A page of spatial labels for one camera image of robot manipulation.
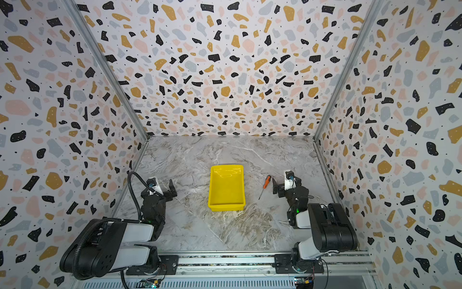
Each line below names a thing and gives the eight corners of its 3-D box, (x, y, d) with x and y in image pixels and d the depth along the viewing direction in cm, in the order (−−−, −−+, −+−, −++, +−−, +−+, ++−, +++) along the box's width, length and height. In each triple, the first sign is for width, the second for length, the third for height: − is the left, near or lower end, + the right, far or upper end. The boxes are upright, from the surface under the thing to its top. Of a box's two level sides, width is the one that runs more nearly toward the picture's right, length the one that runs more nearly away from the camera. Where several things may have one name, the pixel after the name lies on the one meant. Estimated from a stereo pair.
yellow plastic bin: (207, 211, 91) (205, 205, 85) (213, 169, 108) (211, 161, 102) (244, 211, 91) (245, 205, 85) (244, 169, 108) (244, 162, 102)
